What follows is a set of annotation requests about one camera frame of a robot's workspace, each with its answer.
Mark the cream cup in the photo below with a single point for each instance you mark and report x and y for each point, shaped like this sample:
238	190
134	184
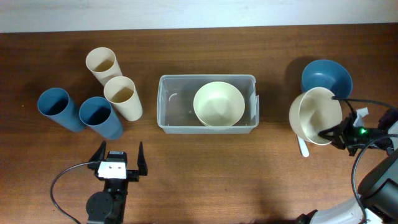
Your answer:
122	94
103	64

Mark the cream bowl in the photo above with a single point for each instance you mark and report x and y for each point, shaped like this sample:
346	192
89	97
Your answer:
218	104
312	112

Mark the clear plastic storage container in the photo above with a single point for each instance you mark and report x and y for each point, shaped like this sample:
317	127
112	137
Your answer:
175	112

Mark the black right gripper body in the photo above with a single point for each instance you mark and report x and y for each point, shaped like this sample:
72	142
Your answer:
355	137

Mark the blue cup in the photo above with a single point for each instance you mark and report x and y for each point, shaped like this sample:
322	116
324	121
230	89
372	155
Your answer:
57	105
97	113

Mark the blue bowl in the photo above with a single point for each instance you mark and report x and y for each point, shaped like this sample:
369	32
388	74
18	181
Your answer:
327	74

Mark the cream cup rear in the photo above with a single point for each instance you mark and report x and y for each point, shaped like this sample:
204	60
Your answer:
103	64

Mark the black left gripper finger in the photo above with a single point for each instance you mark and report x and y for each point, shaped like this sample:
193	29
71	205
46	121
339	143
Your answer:
97	157
141	161

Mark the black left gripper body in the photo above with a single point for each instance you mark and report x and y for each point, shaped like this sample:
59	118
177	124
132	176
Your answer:
132	175

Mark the white plastic fork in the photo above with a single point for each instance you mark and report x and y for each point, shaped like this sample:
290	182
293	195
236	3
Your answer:
303	147

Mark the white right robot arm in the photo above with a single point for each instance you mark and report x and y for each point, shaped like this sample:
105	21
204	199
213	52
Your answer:
375	198

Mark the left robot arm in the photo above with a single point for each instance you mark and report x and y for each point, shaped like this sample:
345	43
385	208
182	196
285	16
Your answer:
108	205

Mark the blue cup left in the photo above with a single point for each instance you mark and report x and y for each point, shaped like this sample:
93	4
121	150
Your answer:
57	105

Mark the cream cup front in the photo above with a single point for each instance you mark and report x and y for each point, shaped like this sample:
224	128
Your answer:
122	94

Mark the blue cup right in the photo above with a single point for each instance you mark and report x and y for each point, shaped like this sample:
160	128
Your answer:
97	113

